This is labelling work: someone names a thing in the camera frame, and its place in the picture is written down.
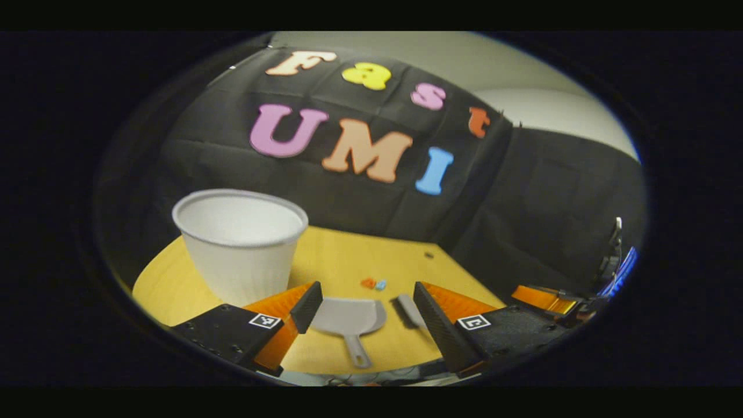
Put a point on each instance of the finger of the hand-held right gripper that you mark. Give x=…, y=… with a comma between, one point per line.
x=543, y=297

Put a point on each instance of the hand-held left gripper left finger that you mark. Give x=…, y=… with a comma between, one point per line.
x=306, y=306

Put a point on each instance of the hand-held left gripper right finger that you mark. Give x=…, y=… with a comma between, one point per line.
x=435, y=325

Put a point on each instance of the grey small broom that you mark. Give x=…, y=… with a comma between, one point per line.
x=409, y=310

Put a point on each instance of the grey dustpan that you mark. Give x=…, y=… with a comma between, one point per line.
x=348, y=316

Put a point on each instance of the orange trash scrap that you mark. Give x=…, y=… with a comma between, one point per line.
x=368, y=283

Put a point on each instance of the white garbage bin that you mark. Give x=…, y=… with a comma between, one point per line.
x=241, y=261

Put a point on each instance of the wooden desktop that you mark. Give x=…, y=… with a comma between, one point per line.
x=348, y=255

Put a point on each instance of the black backdrop cloth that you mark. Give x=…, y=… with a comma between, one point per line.
x=534, y=203

